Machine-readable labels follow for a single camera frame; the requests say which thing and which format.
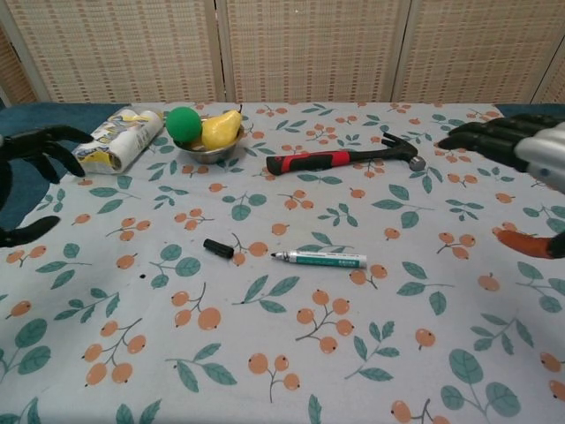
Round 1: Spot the red black claw hammer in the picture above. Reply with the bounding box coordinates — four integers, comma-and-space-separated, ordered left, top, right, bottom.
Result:
266, 131, 427, 175

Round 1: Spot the small steel bowl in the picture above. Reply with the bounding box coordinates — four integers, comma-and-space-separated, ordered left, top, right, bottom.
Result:
173, 117, 246, 165

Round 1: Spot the white plastic-wrapped roll pack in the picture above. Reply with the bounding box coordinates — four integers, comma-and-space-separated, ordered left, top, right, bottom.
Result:
72, 108, 166, 175

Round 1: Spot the woven bamboo folding screen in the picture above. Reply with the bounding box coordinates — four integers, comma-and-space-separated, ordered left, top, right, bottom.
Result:
0, 0, 565, 106

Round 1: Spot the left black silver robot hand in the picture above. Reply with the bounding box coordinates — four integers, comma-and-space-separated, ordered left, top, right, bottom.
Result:
0, 125, 96, 248

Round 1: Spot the yellow pear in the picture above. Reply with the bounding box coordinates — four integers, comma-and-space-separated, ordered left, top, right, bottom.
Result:
200, 103, 245, 149

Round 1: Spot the black marker cap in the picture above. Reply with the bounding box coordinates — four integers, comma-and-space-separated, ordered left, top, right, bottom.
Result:
203, 238, 236, 261

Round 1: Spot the floral printed tablecloth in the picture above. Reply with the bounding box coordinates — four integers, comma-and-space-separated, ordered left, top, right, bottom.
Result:
0, 101, 565, 424

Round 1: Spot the green ball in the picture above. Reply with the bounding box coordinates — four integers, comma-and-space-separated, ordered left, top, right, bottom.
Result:
165, 106, 204, 145

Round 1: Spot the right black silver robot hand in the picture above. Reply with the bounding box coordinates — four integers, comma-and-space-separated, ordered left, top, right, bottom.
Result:
436, 114, 565, 260

